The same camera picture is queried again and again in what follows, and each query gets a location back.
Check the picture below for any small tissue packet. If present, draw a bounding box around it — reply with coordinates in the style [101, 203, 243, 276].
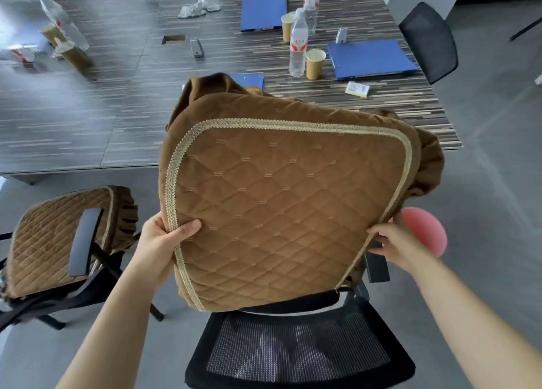
[344, 81, 370, 99]

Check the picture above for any person's left hand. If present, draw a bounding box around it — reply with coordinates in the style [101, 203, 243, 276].
[134, 213, 203, 289]

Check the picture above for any black office chair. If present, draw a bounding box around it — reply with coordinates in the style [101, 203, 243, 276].
[398, 1, 460, 85]
[0, 208, 166, 333]
[185, 240, 417, 389]

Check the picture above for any blue folder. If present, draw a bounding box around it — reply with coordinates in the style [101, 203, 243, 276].
[240, 0, 289, 33]
[326, 39, 419, 82]
[228, 72, 265, 91]

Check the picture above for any large crumpled white tissue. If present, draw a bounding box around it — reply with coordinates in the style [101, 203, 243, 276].
[177, 0, 222, 19]

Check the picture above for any brown quilted cushion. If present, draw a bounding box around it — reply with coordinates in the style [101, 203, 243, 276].
[2, 185, 139, 300]
[159, 72, 445, 313]

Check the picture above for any black metal leg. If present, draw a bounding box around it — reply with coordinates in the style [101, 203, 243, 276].
[509, 17, 542, 43]

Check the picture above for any person's left forearm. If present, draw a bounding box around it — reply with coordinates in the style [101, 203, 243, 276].
[55, 270, 170, 389]

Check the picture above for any striped wooden table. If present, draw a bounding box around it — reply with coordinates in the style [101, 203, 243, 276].
[0, 0, 464, 186]

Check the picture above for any person's right forearm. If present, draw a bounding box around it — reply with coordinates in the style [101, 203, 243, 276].
[410, 257, 542, 389]

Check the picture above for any person's right hand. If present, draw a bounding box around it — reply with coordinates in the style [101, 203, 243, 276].
[366, 218, 437, 275]

